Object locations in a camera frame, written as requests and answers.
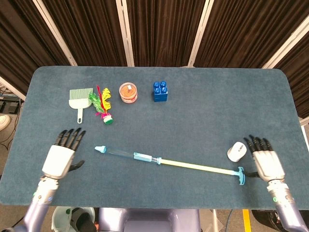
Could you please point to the blue plastic building block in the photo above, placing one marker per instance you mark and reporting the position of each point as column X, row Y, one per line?
column 160, row 88
column 160, row 100

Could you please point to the black bag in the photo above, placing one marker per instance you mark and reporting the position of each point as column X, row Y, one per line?
column 263, row 220

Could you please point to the right silver purple robot arm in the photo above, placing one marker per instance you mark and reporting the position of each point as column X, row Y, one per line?
column 287, row 207

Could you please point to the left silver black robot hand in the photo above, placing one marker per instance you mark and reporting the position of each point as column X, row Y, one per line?
column 58, row 160

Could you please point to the purple grey robot torso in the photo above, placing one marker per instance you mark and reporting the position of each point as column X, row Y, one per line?
column 149, row 220

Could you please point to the blue felt table cover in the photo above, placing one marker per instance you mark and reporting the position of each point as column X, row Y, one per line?
column 193, row 120

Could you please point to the small pale green dustpan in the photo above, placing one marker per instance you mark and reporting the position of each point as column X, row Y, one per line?
column 79, row 102

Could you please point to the clear jar of rubber bands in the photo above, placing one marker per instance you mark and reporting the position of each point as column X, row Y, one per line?
column 128, row 93

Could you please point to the white partition frame post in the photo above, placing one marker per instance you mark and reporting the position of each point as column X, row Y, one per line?
column 304, row 121
column 125, row 31
column 12, row 88
column 54, row 31
column 200, row 31
column 287, row 44

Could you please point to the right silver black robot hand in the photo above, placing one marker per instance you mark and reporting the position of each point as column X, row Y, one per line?
column 269, row 164

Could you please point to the brown pleated curtain panel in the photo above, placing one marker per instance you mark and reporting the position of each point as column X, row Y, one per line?
column 299, row 79
column 24, row 36
column 164, row 31
column 89, row 31
column 241, row 31

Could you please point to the pale green plastic bucket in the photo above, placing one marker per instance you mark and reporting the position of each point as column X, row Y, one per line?
column 60, row 217

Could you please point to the white computer mouse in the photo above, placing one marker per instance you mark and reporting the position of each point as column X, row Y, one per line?
column 236, row 152

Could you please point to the colourful feather shuttlecock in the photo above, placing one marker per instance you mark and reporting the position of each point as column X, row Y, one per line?
column 108, row 119

